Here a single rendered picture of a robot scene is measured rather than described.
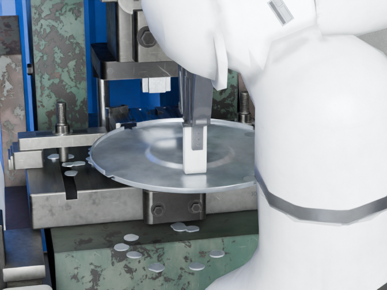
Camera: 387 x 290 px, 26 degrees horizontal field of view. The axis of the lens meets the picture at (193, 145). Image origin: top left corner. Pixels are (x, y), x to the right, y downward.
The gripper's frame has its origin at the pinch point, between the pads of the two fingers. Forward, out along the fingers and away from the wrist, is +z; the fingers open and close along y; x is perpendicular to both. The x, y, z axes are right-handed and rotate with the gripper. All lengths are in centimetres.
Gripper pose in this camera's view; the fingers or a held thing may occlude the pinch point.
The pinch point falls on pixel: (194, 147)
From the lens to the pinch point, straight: 114.5
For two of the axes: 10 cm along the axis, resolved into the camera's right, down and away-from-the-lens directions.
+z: 0.0, 9.5, 3.0
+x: 9.7, -0.7, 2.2
